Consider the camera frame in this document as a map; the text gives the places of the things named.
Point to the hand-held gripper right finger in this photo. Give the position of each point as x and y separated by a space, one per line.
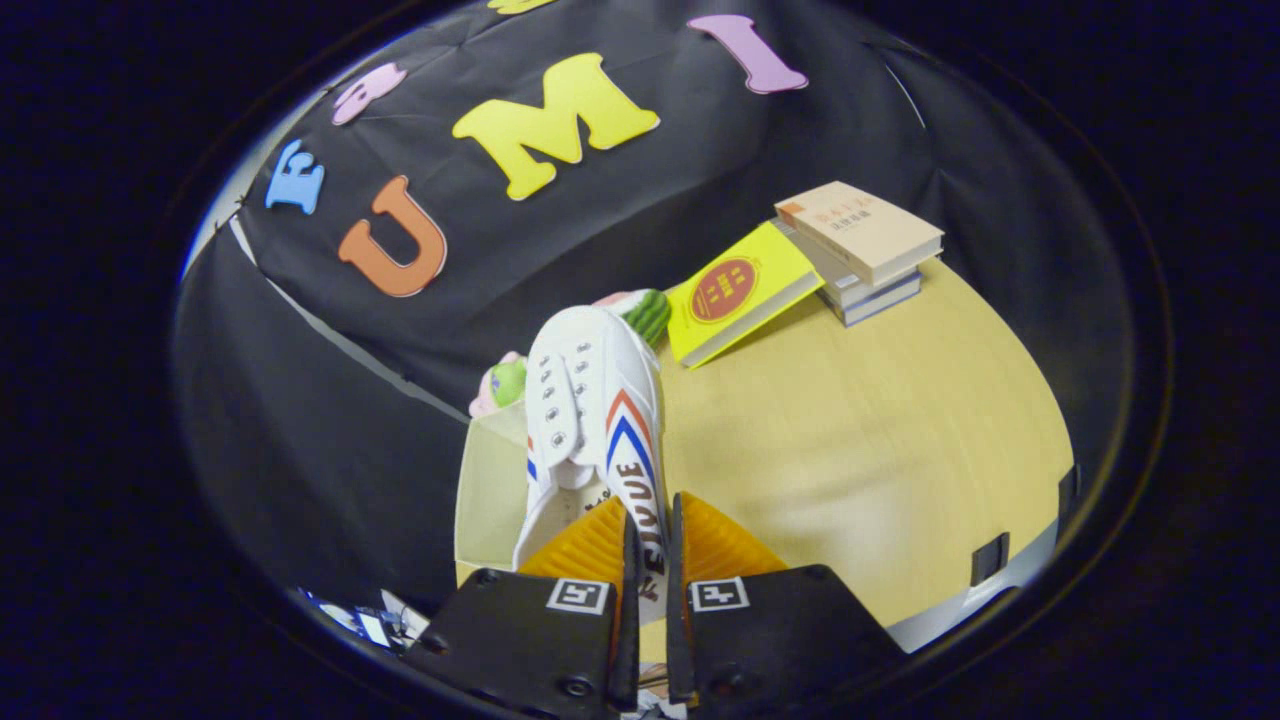
780 640

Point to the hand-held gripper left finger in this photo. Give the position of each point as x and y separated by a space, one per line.
530 650

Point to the beige fabric storage box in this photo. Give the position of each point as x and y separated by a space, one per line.
490 490

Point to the white canvas shoe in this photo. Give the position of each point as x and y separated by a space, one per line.
600 400

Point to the white and blue clutter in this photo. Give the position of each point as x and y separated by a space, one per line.
370 622

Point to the black table edge clamp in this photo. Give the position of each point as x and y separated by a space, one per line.
990 560

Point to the pink and green plush toy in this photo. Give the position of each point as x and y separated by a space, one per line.
505 385

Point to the yellow book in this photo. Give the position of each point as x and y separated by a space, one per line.
735 290

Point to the watermelon slice plush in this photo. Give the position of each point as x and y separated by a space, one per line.
648 312

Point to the blue and white book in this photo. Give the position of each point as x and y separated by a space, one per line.
875 297

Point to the beige book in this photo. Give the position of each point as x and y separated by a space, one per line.
860 225

